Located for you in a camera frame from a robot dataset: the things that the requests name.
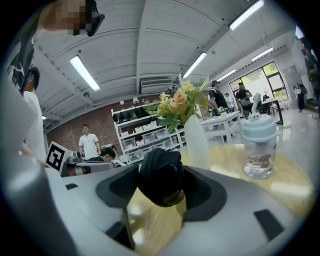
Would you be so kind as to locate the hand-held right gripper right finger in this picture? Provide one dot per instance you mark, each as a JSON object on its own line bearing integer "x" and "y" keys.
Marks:
{"x": 237, "y": 200}

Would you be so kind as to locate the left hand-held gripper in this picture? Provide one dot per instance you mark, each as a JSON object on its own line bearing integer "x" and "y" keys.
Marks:
{"x": 56, "y": 157}

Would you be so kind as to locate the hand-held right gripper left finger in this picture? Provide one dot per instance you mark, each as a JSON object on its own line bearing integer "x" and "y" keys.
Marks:
{"x": 75, "y": 200}

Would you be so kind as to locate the clear bottle with blue lid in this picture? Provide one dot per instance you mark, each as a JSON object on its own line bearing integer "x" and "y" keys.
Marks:
{"x": 258, "y": 150}

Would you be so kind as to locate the round wooden side table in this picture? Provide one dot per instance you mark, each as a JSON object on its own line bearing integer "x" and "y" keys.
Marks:
{"x": 287, "y": 175}

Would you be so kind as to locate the white vase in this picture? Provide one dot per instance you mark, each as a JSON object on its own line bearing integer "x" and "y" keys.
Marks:
{"x": 196, "y": 145}

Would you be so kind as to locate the white table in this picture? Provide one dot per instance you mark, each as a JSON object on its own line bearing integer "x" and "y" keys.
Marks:
{"x": 220, "y": 122}

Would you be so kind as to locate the ceiling tube light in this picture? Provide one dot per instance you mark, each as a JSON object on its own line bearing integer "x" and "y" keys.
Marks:
{"x": 85, "y": 73}
{"x": 246, "y": 16}
{"x": 195, "y": 65}
{"x": 226, "y": 75}
{"x": 262, "y": 54}

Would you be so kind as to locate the white shelving unit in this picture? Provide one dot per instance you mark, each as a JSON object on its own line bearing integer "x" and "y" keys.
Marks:
{"x": 147, "y": 137}

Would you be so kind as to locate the person's black printed t-shirt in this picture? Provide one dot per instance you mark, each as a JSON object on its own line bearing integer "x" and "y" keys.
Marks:
{"x": 25, "y": 55}

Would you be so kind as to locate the artificial flower bouquet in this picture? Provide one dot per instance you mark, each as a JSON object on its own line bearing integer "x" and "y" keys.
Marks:
{"x": 177, "y": 105}

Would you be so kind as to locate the black framed glass door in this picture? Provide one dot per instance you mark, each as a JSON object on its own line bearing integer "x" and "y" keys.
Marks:
{"x": 272, "y": 82}

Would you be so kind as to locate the ceiling air conditioner unit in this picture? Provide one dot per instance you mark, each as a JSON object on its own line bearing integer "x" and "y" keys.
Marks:
{"x": 156, "y": 86}

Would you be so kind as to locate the black head-mounted camera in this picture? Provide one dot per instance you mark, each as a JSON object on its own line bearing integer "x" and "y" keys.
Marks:
{"x": 93, "y": 15}

